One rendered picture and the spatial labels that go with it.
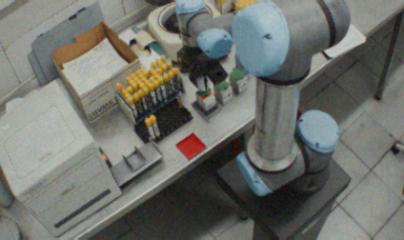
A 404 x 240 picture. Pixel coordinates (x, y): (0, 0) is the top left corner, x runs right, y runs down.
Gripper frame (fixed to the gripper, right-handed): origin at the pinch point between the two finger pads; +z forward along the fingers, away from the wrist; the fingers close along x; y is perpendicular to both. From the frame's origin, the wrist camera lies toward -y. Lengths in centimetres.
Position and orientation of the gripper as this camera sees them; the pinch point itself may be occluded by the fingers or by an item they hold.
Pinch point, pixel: (205, 90)
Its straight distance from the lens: 134.9
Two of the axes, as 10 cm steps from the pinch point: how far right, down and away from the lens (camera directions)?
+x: -7.7, 5.5, -3.2
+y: -6.4, -5.9, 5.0
